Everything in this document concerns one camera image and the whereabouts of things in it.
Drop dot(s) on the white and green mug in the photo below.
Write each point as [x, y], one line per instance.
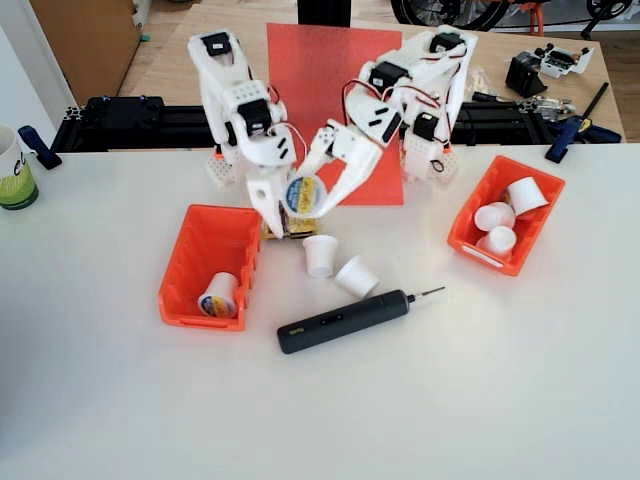
[15, 165]

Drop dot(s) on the blue clamp with black bar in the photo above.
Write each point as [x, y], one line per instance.
[562, 140]

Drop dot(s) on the black bicycle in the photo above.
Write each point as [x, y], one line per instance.
[450, 12]

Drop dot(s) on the small green object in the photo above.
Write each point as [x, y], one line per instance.
[145, 39]

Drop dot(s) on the black upright post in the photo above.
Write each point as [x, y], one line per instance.
[324, 11]

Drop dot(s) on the white coffee pod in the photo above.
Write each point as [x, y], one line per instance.
[500, 240]
[320, 255]
[492, 216]
[356, 276]
[220, 290]
[527, 195]

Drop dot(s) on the black printed part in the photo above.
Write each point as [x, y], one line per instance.
[522, 77]

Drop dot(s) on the yellow and black packet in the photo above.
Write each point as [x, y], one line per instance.
[302, 227]

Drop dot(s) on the orange bin with white label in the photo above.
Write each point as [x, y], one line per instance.
[530, 240]

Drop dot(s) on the orange plastic bin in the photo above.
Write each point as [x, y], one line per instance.
[210, 245]

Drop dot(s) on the dark grey electric screwdriver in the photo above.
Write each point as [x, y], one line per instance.
[330, 322]

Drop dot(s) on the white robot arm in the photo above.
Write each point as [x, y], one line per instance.
[220, 75]
[425, 50]

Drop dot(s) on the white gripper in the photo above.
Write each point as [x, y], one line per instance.
[357, 159]
[264, 192]

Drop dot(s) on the orange stand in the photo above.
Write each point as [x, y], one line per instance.
[537, 15]

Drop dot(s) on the red foam sheet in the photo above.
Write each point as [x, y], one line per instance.
[325, 60]

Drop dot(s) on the silver metal clamp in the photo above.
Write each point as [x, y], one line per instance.
[550, 107]

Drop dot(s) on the black aluminium rail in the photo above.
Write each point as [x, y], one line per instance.
[520, 127]

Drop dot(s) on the blue lid coffee pod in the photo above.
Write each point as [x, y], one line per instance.
[302, 196]

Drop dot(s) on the white device with circuit board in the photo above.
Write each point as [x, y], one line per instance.
[560, 62]

